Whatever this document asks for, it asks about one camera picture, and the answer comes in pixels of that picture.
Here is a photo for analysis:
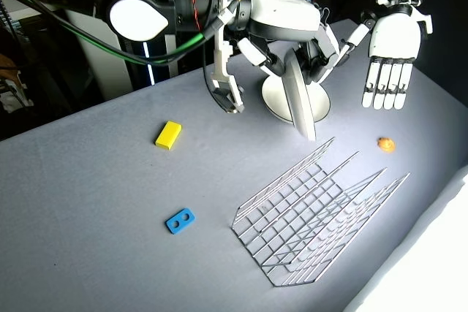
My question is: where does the silver wire dish rack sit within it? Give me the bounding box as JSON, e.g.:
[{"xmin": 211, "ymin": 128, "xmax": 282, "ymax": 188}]
[{"xmin": 230, "ymin": 137, "xmax": 410, "ymax": 287}]

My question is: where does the blue block with two holes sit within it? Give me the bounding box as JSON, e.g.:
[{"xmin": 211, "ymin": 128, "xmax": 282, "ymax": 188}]
[{"xmin": 164, "ymin": 208, "xmax": 196, "ymax": 235}]

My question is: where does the green cable on right arm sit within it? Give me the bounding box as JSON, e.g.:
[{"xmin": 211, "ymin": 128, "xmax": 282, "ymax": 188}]
[{"xmin": 0, "ymin": 0, "xmax": 220, "ymax": 66}]

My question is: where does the orange swirl cookie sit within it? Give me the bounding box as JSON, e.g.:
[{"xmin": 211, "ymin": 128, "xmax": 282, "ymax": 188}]
[{"xmin": 377, "ymin": 137, "xmax": 396, "ymax": 153}]

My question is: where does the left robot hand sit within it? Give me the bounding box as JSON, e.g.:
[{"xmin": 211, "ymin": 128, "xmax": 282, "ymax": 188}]
[{"xmin": 338, "ymin": 11, "xmax": 422, "ymax": 110}]

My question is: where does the yellow rectangular block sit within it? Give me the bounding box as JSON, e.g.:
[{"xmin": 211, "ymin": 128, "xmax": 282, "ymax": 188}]
[{"xmin": 154, "ymin": 121, "xmax": 183, "ymax": 151}]

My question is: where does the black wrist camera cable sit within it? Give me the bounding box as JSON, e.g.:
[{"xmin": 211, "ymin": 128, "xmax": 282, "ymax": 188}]
[{"xmin": 203, "ymin": 66, "xmax": 230, "ymax": 110}]

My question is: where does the white robot torso column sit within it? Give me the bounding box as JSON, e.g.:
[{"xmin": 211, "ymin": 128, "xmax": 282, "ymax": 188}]
[{"xmin": 65, "ymin": 8, "xmax": 182, "ymax": 103}]

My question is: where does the white plate with black rim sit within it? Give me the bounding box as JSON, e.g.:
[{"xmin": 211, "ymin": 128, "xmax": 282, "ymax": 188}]
[
  {"xmin": 261, "ymin": 74, "xmax": 332, "ymax": 123},
  {"xmin": 283, "ymin": 48, "xmax": 317, "ymax": 142}
]

